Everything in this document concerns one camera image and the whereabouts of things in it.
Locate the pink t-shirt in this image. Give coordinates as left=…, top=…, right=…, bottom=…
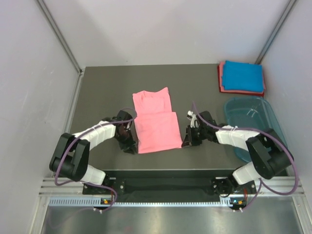
left=133, top=87, right=182, bottom=154

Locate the aluminium frame rail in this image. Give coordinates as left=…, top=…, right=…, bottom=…
left=39, top=176, right=305, bottom=197

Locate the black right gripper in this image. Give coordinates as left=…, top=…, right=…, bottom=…
left=182, top=125, right=207, bottom=147

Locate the teal transparent plastic bin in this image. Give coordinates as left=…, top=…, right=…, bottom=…
left=223, top=96, right=289, bottom=163

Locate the grey slotted cable duct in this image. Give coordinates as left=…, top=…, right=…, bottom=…
left=49, top=197, right=243, bottom=208

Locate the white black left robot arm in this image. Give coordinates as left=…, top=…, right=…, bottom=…
left=49, top=109, right=138, bottom=194

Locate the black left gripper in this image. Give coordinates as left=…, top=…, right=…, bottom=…
left=115, top=128, right=137, bottom=154

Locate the folded blue t-shirt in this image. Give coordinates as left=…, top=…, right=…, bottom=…
left=222, top=60, right=265, bottom=93

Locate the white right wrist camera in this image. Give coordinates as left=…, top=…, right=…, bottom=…
left=187, top=111, right=199, bottom=128

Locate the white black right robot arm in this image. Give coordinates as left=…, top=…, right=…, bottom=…
left=182, top=111, right=294, bottom=193

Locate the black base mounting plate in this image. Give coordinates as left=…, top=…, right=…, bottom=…
left=82, top=170, right=255, bottom=195

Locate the folded dark red t-shirt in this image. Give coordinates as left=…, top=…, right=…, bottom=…
left=217, top=63, right=266, bottom=98

